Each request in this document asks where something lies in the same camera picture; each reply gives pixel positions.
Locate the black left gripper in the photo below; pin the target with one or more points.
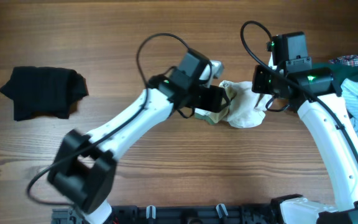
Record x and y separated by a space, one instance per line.
211 100

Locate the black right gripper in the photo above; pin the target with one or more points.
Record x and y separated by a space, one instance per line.
257 86

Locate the white beige garment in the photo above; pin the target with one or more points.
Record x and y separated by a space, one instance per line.
247 109

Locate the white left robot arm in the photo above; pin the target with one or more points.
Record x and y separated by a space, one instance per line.
85 164

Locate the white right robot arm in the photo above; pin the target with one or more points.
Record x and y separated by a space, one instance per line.
317 98

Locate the red plaid garment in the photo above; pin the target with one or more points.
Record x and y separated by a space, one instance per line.
349 60

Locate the black folded garment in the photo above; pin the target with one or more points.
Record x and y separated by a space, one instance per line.
44 91

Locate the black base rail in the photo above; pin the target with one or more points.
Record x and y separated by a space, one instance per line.
250 213

